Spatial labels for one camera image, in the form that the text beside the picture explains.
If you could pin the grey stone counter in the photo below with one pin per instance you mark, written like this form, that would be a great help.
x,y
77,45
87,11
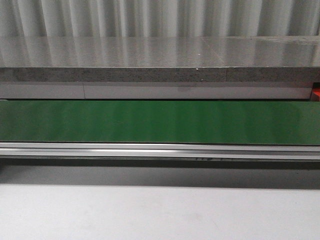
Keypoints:
x,y
214,68

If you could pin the white curtain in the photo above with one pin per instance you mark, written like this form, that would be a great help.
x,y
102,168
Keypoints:
x,y
159,18

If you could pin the aluminium conveyor frame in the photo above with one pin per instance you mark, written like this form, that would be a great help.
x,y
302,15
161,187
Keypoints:
x,y
161,155

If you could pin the green conveyor belt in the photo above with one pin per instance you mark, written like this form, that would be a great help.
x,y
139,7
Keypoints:
x,y
161,121

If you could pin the red object behind belt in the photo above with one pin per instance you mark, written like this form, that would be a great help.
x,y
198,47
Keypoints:
x,y
315,95

